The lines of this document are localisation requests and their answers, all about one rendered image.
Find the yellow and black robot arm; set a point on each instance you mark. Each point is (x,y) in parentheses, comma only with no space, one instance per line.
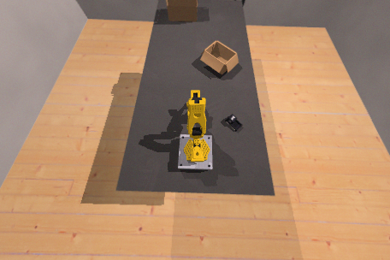
(196,108)

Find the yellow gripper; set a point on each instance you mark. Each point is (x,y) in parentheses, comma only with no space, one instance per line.
(195,94)

